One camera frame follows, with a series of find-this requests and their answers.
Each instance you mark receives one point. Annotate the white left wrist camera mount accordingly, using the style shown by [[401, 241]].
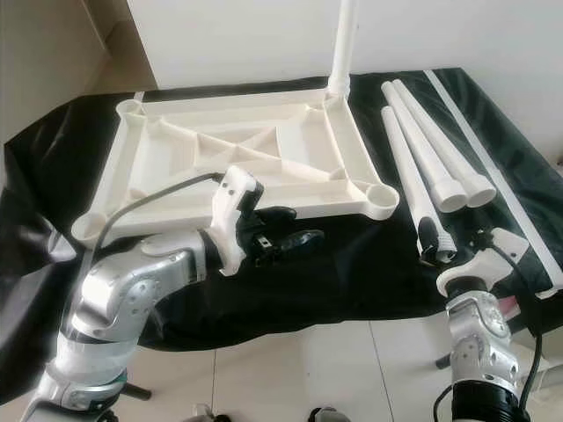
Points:
[[236, 211]]

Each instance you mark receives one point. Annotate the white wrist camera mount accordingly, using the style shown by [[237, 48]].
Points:
[[236, 211], [484, 268]]

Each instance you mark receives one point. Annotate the black metal table frame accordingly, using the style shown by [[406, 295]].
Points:
[[444, 358]]

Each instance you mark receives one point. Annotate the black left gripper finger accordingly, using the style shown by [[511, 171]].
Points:
[[306, 239], [280, 214]]

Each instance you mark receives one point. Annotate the grey right robot foot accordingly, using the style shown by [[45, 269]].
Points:
[[325, 415]]

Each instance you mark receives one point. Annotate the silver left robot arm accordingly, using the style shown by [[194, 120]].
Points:
[[132, 290]]

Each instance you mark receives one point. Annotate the grey tape strip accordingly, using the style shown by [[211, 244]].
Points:
[[86, 294], [510, 185]]

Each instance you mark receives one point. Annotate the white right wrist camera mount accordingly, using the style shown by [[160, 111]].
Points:
[[484, 268]]

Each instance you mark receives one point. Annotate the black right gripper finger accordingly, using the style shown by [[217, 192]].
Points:
[[453, 258], [431, 239]]

